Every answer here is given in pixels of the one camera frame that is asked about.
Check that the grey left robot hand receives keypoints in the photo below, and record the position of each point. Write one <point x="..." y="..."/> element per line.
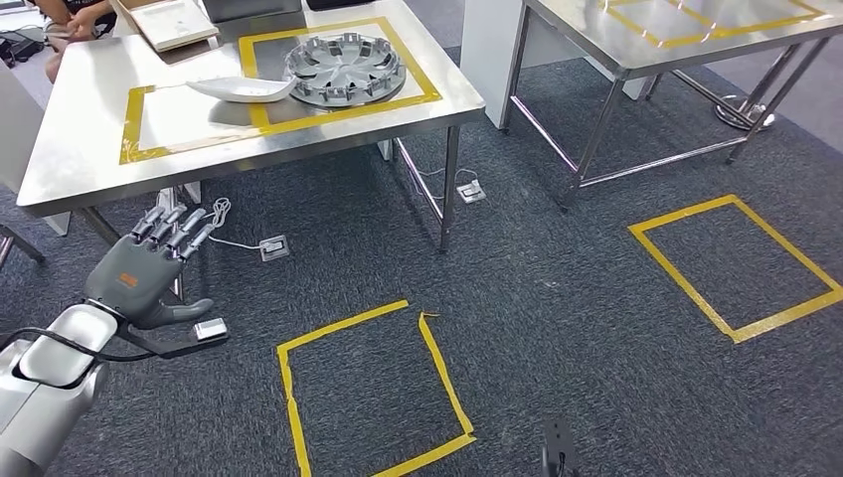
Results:
<point x="132" y="280"/>

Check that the white curved plastic part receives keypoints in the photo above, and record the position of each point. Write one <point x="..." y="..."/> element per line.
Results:
<point x="244" y="89"/>

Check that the stainless steel workbench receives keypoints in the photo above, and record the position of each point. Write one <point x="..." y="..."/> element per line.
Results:
<point x="85" y="99"/>

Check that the metal floor socket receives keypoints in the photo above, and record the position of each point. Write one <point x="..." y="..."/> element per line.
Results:
<point x="274" y="248"/>
<point x="471" y="191"/>

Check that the yellow tape rectangle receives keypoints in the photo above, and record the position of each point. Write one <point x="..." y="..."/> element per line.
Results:
<point x="132" y="125"/>
<point x="247" y="56"/>

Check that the yellow floor tape square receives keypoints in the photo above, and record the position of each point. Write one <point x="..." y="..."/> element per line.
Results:
<point x="681" y="210"/>
<point x="342" y="322"/>

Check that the cardboard box with white board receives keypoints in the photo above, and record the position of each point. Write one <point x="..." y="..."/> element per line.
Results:
<point x="171" y="23"/>

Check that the person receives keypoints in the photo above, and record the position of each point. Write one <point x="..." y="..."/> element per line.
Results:
<point x="72" y="23"/>

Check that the dark grey laptop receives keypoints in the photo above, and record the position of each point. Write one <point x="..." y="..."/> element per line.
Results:
<point x="250" y="8"/>

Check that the grey wheel hubcap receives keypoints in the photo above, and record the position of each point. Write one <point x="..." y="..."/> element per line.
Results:
<point x="346" y="69"/>

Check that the black carry case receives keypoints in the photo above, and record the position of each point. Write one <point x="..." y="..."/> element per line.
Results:
<point x="339" y="3"/>

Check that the white cabinet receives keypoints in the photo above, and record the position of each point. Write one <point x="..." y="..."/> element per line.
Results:
<point x="487" y="59"/>

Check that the stainless steel table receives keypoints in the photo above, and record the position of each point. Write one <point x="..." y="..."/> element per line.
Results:
<point x="658" y="59"/>

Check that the grey metal frame leg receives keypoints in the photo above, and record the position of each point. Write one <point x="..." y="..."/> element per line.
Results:
<point x="23" y="245"/>

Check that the chrome barrier post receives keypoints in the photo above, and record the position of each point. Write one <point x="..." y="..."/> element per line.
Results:
<point x="741" y="113"/>

